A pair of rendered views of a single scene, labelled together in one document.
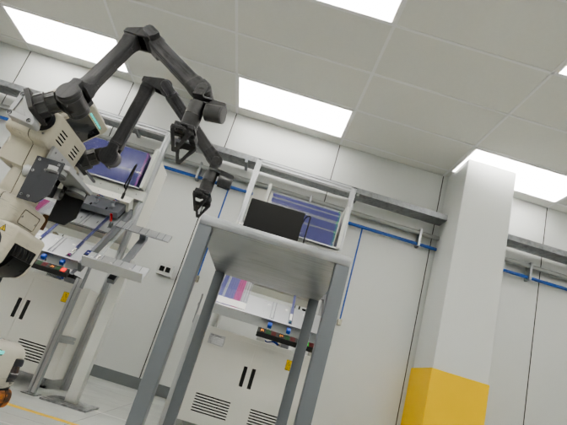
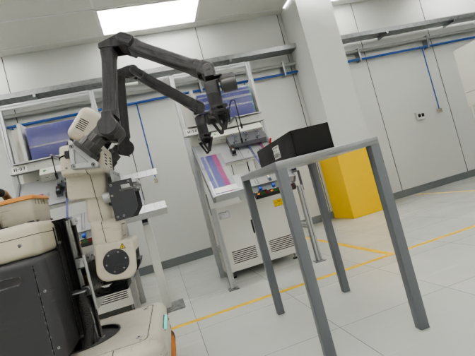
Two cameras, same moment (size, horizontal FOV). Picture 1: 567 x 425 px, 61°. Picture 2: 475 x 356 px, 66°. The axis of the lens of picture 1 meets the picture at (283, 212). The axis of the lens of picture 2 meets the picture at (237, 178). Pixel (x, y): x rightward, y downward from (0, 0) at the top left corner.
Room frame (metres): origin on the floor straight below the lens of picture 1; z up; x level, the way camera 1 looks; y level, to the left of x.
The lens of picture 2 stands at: (0.00, 0.70, 0.74)
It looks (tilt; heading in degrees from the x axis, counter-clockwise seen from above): 2 degrees up; 347
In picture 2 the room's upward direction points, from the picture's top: 15 degrees counter-clockwise
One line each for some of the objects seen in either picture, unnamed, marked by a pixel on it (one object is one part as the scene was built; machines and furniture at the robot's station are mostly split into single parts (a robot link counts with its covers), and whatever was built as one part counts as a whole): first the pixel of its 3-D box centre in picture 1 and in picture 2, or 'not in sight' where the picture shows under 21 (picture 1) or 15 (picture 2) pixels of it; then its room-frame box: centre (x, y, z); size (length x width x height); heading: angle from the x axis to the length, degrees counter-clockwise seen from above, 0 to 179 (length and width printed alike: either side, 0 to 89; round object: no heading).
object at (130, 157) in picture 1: (110, 163); (63, 138); (3.30, 1.31, 1.52); 0.51 x 0.13 x 0.27; 90
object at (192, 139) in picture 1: (182, 149); (219, 122); (1.43, 0.37, 1.01); 0.07 x 0.07 x 0.09; 88
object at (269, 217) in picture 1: (270, 245); (290, 150); (1.68, 0.01, 0.86); 0.57 x 0.17 x 0.11; 178
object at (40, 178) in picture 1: (56, 185); (123, 194); (1.70, 0.82, 0.84); 0.28 x 0.16 x 0.22; 178
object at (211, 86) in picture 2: (197, 110); (213, 88); (1.40, 0.37, 1.15); 0.07 x 0.06 x 0.07; 77
